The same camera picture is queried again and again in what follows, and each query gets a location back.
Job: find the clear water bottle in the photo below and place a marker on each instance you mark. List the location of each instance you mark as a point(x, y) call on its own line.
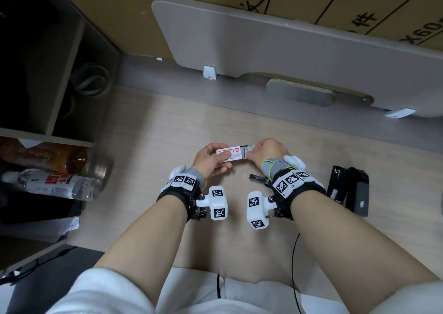
point(52, 184)

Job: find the black stapler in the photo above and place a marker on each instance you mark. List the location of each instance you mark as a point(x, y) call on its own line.
point(360, 192)
point(339, 182)
point(258, 177)

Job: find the grey green-edged wrist band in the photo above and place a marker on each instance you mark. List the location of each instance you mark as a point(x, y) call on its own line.
point(196, 176)
point(273, 167)

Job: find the white panel clamp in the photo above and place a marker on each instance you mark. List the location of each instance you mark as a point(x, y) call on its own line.
point(399, 113)
point(209, 73)

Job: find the clear glass cup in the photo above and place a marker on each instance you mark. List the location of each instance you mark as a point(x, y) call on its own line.
point(102, 170)

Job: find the person's white shirt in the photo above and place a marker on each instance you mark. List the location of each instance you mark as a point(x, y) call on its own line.
point(104, 293)

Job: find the person's right hand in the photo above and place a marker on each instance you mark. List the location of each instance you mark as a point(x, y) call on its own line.
point(271, 149)

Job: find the white marker wrist camera rig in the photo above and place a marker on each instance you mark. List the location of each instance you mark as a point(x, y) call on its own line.
point(258, 210)
point(218, 206)

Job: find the grey desk divider panel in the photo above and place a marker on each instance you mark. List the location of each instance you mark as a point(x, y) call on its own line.
point(277, 40)

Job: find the person's right forearm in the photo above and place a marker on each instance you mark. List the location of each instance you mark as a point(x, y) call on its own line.
point(346, 241)

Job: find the person's left hand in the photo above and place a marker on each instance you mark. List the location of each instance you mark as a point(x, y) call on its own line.
point(207, 163)

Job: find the white red staples box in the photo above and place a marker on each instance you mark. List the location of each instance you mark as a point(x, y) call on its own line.
point(235, 151)

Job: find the person's left forearm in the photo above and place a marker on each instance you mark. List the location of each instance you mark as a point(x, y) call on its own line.
point(145, 241)

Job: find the white plastic bag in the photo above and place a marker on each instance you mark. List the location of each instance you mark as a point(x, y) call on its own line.
point(64, 229)

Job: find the dark open shelf unit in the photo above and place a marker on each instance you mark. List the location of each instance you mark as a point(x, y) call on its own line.
point(59, 92)

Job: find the brown drink bottle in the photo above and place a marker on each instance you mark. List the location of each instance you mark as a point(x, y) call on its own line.
point(41, 156)

